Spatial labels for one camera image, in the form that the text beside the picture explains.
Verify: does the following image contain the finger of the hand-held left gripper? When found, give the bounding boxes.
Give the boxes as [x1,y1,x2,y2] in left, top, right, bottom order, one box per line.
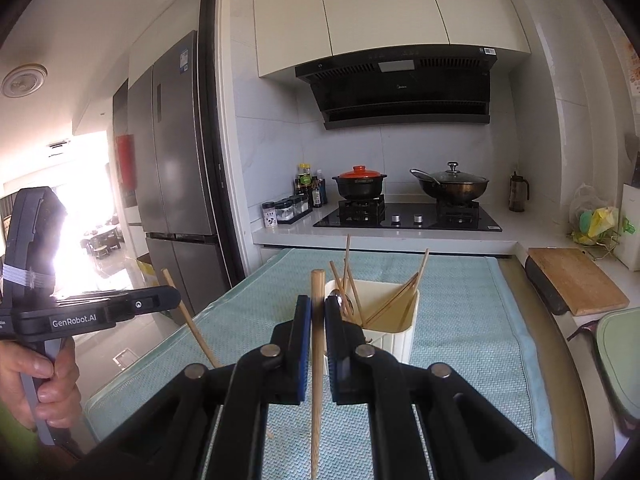
[116,286,181,320]

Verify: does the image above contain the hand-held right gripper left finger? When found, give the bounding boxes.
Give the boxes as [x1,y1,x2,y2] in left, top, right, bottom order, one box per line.
[60,294,313,480]

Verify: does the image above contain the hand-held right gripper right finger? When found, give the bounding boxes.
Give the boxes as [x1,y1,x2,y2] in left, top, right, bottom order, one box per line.
[324,294,576,480]

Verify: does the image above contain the metal spoon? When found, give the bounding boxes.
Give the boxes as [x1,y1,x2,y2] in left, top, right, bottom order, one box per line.
[336,291,359,322]

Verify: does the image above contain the cream ribbed utensil holder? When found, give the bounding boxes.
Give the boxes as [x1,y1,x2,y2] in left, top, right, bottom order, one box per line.
[324,280,420,376]

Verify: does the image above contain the slender bamboo chopstick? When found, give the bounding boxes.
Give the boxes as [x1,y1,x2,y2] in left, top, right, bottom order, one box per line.
[161,268,276,442]
[310,269,327,480]

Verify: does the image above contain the bunch of wooden chopsticks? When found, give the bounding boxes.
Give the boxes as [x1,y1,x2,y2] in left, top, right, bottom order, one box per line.
[328,234,431,328]

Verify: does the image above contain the person's left hand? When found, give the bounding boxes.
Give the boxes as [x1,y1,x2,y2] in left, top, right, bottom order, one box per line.
[0,337,81,429]

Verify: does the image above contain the dining table with chairs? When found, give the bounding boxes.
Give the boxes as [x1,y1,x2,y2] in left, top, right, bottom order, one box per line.
[80,225,124,261]

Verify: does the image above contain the teal woven table mat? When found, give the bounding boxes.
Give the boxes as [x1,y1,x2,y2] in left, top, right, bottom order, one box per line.
[85,249,543,480]

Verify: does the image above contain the grey steel refrigerator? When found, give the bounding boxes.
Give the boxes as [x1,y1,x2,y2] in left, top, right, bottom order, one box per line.
[127,30,221,311]

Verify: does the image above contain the group of condiment bottles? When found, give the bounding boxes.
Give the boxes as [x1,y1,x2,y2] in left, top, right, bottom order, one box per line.
[275,194,311,224]

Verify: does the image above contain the black gas cooktop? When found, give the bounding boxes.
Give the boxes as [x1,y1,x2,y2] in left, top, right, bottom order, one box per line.
[312,195,503,232]

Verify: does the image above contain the round ceiling light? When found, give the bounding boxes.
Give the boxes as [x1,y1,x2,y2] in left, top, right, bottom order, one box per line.
[0,64,48,98]

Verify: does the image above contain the black clay pot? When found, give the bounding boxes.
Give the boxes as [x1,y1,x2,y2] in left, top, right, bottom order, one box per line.
[331,165,386,200]

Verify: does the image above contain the dark metal wok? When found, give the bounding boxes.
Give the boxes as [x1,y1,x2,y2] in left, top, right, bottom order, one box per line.
[410,161,490,205]

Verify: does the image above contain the white kitchen counter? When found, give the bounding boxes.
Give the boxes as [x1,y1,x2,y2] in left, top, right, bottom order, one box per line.
[251,204,640,341]

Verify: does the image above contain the wooden cutting board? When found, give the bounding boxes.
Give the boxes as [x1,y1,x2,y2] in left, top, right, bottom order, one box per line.
[527,247,630,317]

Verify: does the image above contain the black range hood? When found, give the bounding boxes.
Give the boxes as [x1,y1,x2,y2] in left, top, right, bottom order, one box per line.
[295,45,498,131]

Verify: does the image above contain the yellow green plastic bags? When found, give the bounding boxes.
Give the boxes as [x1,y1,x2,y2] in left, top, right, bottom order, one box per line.
[570,184,637,248]

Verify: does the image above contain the white countertop appliance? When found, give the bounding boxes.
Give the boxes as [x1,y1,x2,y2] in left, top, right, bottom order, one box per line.
[620,182,640,270]

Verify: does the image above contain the dark door frame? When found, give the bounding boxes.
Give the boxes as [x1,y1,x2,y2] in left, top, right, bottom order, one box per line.
[0,0,247,286]

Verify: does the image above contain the glass kettle dark handle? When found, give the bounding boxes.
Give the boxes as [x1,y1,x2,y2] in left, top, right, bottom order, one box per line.
[509,170,530,212]

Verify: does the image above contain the white wall cabinets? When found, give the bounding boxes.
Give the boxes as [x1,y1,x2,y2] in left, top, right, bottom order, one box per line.
[252,0,531,78]

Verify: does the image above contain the wall poster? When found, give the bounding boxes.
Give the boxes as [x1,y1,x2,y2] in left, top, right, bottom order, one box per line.
[627,40,640,96]

